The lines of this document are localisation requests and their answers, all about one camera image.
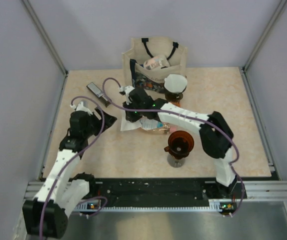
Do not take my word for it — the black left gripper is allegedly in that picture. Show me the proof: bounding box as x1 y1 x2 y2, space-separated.
83 106 117 138

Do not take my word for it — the dark green glass dripper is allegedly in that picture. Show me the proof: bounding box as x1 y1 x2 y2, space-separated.
164 87 187 103

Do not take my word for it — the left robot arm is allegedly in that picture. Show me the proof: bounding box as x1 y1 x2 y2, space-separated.
22 106 117 239

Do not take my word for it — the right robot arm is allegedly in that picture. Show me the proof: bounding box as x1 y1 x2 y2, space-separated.
119 86 237 198

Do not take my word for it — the pink liquid soap bottle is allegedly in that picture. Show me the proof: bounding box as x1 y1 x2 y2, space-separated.
139 118 177 135

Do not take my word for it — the black rectangular box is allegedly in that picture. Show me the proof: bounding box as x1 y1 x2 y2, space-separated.
86 82 111 107

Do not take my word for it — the beige canvas tote bag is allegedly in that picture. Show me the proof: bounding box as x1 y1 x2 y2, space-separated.
122 36 188 94

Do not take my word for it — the pink pouch in bag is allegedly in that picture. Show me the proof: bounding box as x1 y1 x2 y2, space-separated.
143 54 171 71

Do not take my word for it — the dark glass beaker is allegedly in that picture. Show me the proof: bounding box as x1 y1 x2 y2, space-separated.
167 154 186 168

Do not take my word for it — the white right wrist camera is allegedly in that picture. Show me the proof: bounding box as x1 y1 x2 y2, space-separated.
119 85 135 105

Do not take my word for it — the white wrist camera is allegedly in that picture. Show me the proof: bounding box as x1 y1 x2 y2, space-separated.
119 85 135 105
70 100 93 116

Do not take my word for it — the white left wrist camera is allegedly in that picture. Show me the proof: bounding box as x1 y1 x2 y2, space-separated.
70 100 93 116

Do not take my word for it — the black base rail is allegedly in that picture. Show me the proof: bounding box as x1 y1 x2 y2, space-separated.
83 177 247 208

